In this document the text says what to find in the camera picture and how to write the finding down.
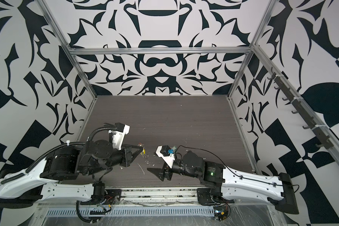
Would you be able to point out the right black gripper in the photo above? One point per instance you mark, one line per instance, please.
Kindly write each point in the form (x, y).
(163, 173)

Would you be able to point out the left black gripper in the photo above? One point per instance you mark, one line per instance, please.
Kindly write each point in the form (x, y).
(127, 156)

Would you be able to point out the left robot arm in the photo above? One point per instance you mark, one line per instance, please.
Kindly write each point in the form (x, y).
(43, 180)

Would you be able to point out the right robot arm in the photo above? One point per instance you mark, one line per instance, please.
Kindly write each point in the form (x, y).
(227, 184)

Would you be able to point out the green circuit board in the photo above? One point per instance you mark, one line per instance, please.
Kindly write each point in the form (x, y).
(221, 212)

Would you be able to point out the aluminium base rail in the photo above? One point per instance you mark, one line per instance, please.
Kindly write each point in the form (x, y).
(188, 195)

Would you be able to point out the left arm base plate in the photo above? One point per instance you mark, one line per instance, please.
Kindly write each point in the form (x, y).
(111, 196)

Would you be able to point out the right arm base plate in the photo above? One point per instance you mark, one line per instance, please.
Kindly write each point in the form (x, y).
(204, 197)

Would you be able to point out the white slotted cable duct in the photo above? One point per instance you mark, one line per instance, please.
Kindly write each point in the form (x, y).
(206, 211)

